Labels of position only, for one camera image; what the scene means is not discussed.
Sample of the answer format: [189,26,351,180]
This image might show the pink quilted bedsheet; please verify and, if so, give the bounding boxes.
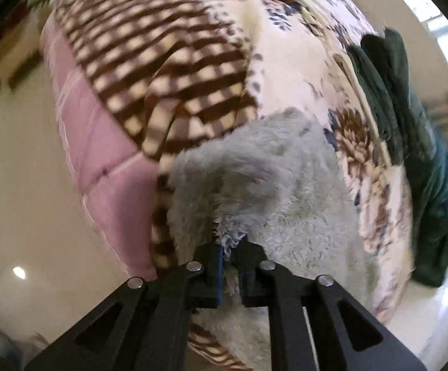
[40,17,158,280]

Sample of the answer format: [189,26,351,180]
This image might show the dark green plush blanket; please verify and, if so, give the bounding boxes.
[347,28,448,287]

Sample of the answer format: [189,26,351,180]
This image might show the grey fluffy pants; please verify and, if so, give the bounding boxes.
[168,108,378,370]

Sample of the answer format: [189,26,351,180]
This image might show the floral fleece bed blanket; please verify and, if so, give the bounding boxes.
[51,0,416,371]

